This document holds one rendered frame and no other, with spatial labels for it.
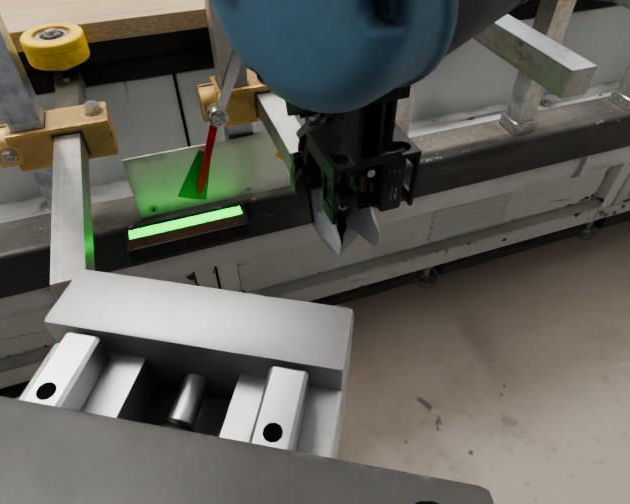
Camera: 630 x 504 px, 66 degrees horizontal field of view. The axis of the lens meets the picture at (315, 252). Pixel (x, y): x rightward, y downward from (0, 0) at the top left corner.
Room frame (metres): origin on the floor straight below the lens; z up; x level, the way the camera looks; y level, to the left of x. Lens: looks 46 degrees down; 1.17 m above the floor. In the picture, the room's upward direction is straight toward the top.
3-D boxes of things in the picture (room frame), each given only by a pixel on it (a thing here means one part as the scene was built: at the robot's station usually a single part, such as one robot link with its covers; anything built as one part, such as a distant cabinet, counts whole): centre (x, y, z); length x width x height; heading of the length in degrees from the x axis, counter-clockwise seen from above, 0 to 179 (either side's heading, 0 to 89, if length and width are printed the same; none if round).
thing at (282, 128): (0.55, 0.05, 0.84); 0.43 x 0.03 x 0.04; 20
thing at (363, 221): (0.34, -0.05, 0.86); 0.06 x 0.03 x 0.09; 20
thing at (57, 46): (0.67, 0.35, 0.85); 0.08 x 0.08 x 0.11
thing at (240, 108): (0.61, 0.09, 0.85); 0.13 x 0.06 x 0.05; 110
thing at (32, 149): (0.53, 0.32, 0.84); 0.13 x 0.06 x 0.05; 110
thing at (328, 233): (0.33, -0.02, 0.86); 0.06 x 0.03 x 0.09; 20
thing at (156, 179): (0.57, 0.13, 0.75); 0.26 x 0.01 x 0.10; 110
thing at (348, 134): (0.33, -0.03, 0.96); 0.09 x 0.08 x 0.12; 20
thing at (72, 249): (0.48, 0.29, 0.83); 0.43 x 0.03 x 0.04; 20
